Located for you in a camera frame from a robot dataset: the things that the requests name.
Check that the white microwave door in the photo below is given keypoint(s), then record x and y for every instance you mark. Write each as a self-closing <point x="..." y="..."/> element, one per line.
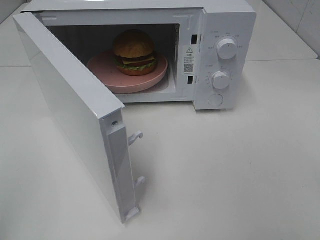
<point x="89" y="114"/>

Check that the white timer knob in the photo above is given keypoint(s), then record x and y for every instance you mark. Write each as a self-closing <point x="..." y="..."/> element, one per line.
<point x="221" y="80"/>

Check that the burger with cheese and lettuce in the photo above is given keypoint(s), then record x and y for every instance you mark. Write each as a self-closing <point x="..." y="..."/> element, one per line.
<point x="134" y="53"/>

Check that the pink speckled plate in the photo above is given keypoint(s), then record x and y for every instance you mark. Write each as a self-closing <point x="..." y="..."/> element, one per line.
<point x="105" y="69"/>

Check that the white microwave oven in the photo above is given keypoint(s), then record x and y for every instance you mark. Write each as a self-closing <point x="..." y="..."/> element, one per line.
<point x="186" y="32"/>

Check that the upper white power knob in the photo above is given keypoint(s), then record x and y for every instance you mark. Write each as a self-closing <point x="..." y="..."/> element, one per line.
<point x="227" y="48"/>

